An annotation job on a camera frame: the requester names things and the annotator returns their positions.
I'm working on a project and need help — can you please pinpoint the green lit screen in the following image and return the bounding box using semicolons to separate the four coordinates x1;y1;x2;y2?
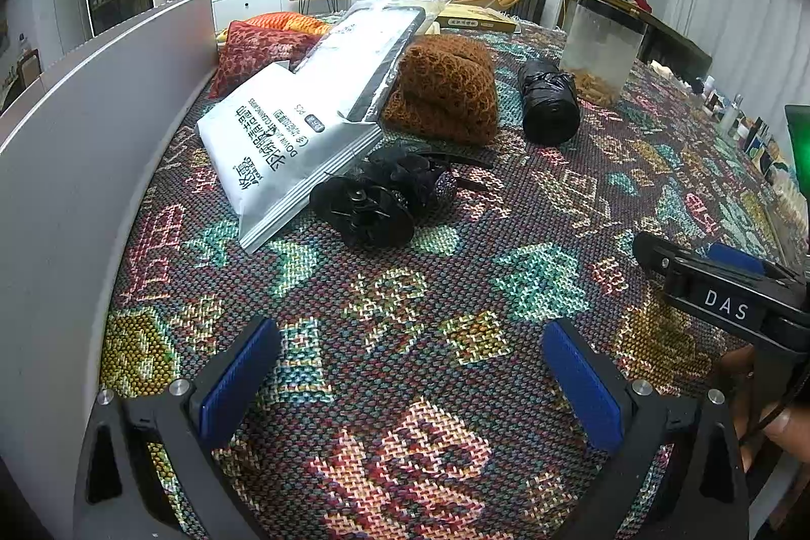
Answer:
785;103;810;180

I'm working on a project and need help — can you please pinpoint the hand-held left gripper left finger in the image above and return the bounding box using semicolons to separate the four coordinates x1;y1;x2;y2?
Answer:
82;315;282;540

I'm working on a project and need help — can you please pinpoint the clear packet with black contents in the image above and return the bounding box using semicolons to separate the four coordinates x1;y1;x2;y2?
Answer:
288;0;437;124

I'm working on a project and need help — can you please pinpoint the colourful printed blanket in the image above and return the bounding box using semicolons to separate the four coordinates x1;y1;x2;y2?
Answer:
101;18;806;540

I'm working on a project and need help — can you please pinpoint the person's right hand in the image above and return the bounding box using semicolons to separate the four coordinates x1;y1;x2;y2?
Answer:
718;347;810;474

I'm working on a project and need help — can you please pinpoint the brown knitted cloth roll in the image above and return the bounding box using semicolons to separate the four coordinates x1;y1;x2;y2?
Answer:
380;34;501;147

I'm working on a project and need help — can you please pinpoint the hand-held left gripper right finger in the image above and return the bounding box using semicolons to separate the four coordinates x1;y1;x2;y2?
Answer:
543;317;754;540

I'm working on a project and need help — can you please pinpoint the black garbage bag roll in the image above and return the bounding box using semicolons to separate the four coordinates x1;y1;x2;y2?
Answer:
517;58;582;145

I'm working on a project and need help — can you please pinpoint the orange cloth toy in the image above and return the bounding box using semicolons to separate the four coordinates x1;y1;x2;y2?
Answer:
244;12;333;38

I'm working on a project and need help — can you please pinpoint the red patterned pouch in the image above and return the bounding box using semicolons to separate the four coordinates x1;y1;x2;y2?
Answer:
208;21;320;101

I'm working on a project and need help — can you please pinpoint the flat yellow box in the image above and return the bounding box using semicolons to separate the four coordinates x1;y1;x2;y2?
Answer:
436;2;523;35

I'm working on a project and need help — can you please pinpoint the grey partition board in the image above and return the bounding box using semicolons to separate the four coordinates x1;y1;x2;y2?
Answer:
0;0;216;506

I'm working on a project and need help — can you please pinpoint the white plastic packet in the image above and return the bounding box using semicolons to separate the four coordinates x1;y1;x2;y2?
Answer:
196;61;385;255

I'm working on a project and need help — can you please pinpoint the clear plastic jar black lid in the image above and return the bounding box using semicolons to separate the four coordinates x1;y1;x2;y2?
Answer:
558;0;650;107

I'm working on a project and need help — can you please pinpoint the white television cabinet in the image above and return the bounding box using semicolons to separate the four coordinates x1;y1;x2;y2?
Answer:
209;0;419;25

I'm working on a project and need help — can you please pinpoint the row of small bottles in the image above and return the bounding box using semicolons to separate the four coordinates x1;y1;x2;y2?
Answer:
686;75;810;237

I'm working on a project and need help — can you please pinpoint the black ruffled hair clip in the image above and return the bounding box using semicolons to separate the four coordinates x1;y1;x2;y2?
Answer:
309;146;498;250

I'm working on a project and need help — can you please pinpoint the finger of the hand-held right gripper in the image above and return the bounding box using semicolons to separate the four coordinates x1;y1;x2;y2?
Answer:
633;231;710;294
706;241;799;286

